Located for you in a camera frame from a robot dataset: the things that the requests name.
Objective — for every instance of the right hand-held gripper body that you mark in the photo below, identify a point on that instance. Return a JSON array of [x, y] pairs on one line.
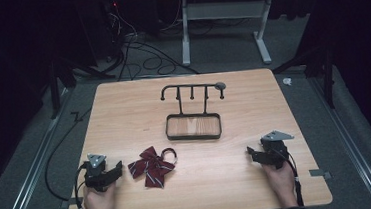
[[274, 150]]

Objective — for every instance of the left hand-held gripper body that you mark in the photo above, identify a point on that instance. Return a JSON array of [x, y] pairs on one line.
[[96, 174]]

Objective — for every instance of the dark red striped bow tie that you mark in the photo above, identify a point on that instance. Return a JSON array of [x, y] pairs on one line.
[[152, 169]]

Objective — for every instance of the black metal hook rack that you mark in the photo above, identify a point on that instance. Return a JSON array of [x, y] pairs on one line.
[[193, 125]]

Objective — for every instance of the person's left hand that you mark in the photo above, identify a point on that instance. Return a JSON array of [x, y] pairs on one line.
[[99, 205]]

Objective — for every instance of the person's right hand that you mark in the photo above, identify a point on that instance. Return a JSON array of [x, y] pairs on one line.
[[281, 183]]

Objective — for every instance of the grey tape strip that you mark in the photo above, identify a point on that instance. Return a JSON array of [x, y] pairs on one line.
[[320, 173]]

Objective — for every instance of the crumpled white paper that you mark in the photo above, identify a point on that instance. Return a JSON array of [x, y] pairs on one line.
[[287, 81]]

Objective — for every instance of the black metal stand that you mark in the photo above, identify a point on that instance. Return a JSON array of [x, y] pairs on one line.
[[58, 77], [325, 70]]

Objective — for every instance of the metal floor rail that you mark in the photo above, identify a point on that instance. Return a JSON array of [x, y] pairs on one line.
[[350, 141], [28, 177]]

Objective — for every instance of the white metal desk frame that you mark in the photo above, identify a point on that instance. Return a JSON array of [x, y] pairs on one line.
[[223, 10]]

